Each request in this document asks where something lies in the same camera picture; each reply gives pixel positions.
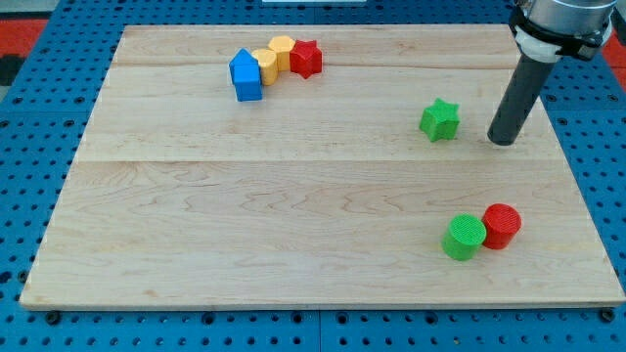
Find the light wooden board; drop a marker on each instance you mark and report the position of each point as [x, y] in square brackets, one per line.
[324, 194]

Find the red cylinder block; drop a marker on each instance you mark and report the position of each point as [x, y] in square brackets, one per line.
[502, 222]

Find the yellow hexagon block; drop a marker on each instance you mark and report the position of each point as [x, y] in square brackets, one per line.
[282, 45]

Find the blue pentagon block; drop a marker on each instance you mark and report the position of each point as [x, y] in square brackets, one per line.
[241, 61]

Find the green cylinder block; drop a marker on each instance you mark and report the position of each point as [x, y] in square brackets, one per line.
[464, 236]

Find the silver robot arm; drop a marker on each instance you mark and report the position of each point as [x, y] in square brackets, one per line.
[547, 30]

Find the yellow rounded block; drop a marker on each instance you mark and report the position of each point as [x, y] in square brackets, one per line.
[268, 64]

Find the blue cube block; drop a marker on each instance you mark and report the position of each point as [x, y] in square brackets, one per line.
[247, 82]

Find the red star block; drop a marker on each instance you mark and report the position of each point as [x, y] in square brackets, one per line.
[306, 58]

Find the green star block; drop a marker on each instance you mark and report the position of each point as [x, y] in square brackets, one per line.
[440, 121]

